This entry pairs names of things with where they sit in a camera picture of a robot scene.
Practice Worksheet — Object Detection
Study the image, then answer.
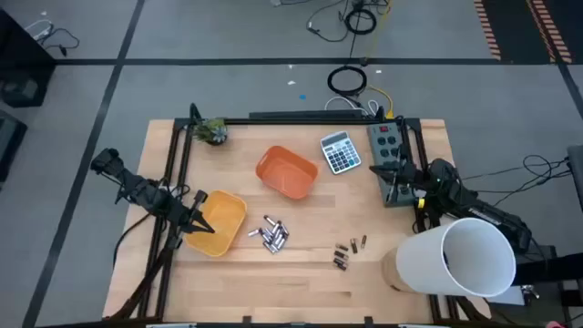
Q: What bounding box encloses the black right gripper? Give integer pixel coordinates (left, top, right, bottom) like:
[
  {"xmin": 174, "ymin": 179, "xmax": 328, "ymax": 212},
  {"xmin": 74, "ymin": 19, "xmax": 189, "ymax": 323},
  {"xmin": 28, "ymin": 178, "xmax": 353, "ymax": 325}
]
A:
[{"xmin": 368, "ymin": 159, "xmax": 432, "ymax": 198}]

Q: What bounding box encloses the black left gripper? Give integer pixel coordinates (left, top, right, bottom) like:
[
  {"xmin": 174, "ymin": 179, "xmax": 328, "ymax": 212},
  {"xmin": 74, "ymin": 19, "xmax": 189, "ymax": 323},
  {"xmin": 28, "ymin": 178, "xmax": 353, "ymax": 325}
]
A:
[{"xmin": 167, "ymin": 190, "xmax": 216, "ymax": 235}]

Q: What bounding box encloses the yellow plastic basket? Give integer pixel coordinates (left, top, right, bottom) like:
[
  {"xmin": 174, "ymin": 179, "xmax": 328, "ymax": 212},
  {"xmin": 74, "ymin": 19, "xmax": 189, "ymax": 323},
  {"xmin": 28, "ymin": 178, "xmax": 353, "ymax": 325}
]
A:
[{"xmin": 183, "ymin": 190, "xmax": 249, "ymax": 258}]

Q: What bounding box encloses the grey power strip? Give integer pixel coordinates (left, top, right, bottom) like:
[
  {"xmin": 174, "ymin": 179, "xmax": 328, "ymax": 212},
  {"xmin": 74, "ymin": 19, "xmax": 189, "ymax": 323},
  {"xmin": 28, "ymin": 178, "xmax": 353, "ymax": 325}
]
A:
[{"xmin": 366, "ymin": 121, "xmax": 423, "ymax": 209}]

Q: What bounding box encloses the grey desk calculator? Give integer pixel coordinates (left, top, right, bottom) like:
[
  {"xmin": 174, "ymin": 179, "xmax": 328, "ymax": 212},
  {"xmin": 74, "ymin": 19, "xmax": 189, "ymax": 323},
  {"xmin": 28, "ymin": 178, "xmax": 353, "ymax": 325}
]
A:
[{"xmin": 320, "ymin": 130, "xmax": 363, "ymax": 176}]

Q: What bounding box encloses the small potted succulent plant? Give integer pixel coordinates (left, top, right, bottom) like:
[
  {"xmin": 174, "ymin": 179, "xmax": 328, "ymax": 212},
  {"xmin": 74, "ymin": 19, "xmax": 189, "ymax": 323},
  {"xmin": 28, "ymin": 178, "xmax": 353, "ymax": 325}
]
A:
[{"xmin": 191, "ymin": 117, "xmax": 229, "ymax": 147}]

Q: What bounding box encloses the orange plastic basket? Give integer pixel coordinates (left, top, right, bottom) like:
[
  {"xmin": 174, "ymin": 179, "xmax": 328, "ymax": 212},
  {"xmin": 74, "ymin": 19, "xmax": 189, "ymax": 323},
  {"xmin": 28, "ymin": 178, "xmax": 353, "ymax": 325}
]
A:
[{"xmin": 254, "ymin": 145, "xmax": 320, "ymax": 200}]

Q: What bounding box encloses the large white cylinder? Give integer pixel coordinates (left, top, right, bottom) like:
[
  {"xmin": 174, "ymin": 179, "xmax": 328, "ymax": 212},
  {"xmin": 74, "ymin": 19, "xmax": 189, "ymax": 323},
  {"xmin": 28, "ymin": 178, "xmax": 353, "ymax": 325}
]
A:
[{"xmin": 394, "ymin": 217, "xmax": 517, "ymax": 298}]

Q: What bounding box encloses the black box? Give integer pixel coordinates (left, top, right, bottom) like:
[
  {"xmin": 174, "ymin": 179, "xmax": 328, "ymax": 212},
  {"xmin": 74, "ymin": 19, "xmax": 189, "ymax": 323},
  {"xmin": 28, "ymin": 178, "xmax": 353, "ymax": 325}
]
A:
[{"xmin": 0, "ymin": 108, "xmax": 28, "ymax": 183}]

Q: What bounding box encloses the black cabinet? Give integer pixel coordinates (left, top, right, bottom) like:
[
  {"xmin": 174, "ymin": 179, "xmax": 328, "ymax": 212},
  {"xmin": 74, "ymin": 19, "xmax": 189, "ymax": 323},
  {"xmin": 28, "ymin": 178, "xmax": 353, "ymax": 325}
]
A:
[{"xmin": 0, "ymin": 8, "xmax": 56, "ymax": 109}]

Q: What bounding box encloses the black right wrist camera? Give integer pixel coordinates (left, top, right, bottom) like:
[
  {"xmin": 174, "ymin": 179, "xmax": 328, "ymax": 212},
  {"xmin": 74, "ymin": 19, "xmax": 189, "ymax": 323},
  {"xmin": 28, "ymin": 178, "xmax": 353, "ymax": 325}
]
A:
[{"xmin": 398, "ymin": 161, "xmax": 418, "ymax": 183}]

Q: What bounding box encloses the yellow cable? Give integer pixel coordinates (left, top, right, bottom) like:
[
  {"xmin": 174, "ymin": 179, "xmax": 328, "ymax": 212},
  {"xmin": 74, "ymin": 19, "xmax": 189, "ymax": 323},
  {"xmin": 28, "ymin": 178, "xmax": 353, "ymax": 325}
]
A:
[{"xmin": 366, "ymin": 0, "xmax": 394, "ymax": 120}]

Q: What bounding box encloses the black metal rig frame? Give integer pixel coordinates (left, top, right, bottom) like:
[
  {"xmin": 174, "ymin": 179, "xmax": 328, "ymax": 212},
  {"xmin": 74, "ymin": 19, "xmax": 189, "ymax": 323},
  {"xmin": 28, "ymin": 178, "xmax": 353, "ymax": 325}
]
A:
[{"xmin": 105, "ymin": 103, "xmax": 461, "ymax": 323}]

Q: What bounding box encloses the coiled black cable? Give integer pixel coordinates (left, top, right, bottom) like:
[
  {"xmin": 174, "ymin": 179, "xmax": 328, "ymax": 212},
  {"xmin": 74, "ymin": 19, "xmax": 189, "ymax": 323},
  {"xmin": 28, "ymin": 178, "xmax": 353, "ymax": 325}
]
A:
[
  {"xmin": 343, "ymin": 7, "xmax": 379, "ymax": 36},
  {"xmin": 326, "ymin": 65, "xmax": 369, "ymax": 97}
]

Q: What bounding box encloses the thin black cable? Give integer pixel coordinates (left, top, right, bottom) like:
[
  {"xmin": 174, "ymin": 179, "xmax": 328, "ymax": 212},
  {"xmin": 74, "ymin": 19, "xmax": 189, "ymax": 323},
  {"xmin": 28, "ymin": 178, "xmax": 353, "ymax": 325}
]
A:
[{"xmin": 460, "ymin": 153, "xmax": 574, "ymax": 207}]

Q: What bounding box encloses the loose black cable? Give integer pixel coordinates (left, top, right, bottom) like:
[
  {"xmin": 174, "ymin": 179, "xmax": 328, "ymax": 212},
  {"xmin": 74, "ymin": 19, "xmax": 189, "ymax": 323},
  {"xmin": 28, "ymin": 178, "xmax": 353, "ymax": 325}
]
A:
[{"xmin": 305, "ymin": 0, "xmax": 352, "ymax": 44}]

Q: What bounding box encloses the black cable with plug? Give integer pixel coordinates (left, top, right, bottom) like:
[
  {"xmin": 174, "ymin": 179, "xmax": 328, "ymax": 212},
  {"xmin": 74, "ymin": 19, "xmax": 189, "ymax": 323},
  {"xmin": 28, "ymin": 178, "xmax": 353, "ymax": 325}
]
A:
[{"xmin": 35, "ymin": 26, "xmax": 81, "ymax": 58}]

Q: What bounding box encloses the white adapter cable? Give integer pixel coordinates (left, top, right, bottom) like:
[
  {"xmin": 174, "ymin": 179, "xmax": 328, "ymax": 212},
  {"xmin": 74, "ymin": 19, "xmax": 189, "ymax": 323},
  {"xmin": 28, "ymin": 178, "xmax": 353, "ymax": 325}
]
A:
[{"xmin": 23, "ymin": 17, "xmax": 52, "ymax": 41}]

